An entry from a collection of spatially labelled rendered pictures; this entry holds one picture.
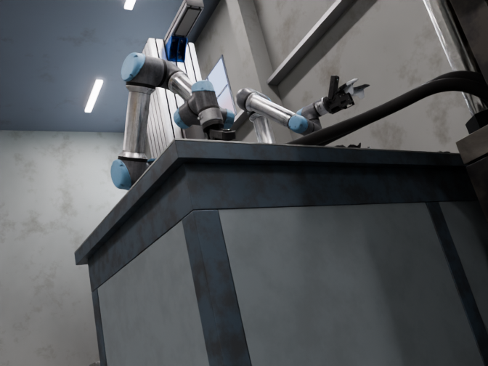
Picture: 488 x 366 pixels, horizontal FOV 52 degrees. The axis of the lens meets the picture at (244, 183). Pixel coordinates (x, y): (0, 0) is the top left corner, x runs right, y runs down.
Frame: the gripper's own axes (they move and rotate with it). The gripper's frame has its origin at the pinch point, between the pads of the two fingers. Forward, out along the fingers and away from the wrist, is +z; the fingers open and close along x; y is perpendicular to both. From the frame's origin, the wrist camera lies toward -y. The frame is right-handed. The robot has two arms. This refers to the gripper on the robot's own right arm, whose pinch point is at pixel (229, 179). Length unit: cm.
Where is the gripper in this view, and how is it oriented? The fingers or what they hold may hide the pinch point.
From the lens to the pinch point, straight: 157.8
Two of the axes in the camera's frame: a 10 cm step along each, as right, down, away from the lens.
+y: -3.1, 3.5, 8.9
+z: 2.6, 9.3, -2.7
